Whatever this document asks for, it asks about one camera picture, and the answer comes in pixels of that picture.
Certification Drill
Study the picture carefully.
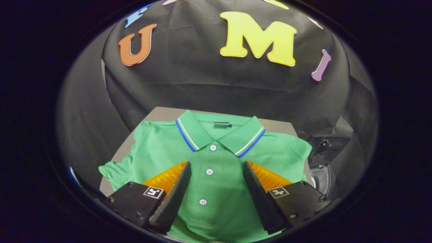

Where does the green polo shirt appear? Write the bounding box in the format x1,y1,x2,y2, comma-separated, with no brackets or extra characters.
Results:
99,110,313,243

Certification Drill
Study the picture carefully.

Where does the grey cabinet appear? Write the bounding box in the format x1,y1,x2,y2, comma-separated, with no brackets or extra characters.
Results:
100,107,311,198

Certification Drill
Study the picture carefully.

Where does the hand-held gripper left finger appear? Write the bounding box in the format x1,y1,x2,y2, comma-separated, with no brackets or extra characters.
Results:
103,161,192,234

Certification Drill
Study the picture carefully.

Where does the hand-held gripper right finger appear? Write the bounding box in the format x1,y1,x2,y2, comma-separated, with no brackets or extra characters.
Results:
243,161,331,235

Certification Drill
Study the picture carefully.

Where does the dark washing machine lid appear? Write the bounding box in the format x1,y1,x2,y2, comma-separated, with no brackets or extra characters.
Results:
306,134,351,167

